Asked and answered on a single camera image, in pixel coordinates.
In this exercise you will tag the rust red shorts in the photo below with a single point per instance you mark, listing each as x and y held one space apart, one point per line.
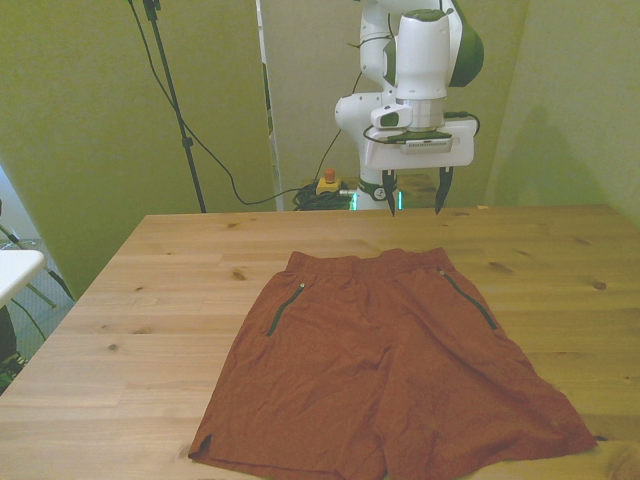
375 360

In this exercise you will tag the yellow emergency stop button box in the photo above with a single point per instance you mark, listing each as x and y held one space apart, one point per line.
328 184

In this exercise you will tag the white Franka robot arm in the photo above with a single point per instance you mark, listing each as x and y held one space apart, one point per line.
420 50

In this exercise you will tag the black tripod stand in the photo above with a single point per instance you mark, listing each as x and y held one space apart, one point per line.
170 95

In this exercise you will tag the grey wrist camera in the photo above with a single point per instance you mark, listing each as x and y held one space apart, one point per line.
425 142

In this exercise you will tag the white side table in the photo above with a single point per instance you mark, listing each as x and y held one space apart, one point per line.
17 272

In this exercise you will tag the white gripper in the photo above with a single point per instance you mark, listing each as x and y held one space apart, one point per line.
425 160

